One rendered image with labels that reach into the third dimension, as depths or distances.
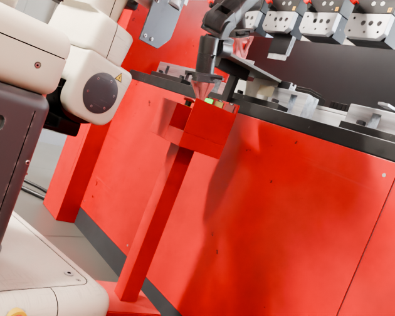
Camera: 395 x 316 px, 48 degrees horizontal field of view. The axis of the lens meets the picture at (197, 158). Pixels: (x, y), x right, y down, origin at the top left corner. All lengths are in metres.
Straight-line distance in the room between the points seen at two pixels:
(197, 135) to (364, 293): 0.62
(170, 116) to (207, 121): 0.13
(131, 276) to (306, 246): 0.57
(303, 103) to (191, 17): 1.15
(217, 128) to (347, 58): 1.03
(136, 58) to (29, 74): 1.58
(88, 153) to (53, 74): 1.54
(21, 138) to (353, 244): 0.82
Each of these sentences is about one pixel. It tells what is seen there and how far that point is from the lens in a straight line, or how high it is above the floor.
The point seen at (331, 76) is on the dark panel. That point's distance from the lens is 2.25.
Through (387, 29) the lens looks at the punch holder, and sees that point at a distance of 1.50.
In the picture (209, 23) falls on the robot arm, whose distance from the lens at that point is 1.34.
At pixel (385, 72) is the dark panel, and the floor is 1.23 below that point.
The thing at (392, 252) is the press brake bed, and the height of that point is 0.63.
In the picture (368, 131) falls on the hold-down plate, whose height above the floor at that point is 0.89.
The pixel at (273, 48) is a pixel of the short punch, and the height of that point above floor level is 1.12.
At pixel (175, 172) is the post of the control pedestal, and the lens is 1.41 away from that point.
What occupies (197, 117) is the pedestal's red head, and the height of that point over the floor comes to 0.76.
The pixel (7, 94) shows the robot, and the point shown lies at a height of 0.67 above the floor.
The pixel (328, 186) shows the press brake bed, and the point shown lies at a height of 0.71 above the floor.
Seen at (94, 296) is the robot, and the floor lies 0.27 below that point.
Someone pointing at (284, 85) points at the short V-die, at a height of 0.98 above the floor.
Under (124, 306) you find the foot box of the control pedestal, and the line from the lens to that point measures 1.50.
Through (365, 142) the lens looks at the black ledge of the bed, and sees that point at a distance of 1.25.
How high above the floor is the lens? 0.75
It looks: 4 degrees down
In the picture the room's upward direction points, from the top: 21 degrees clockwise
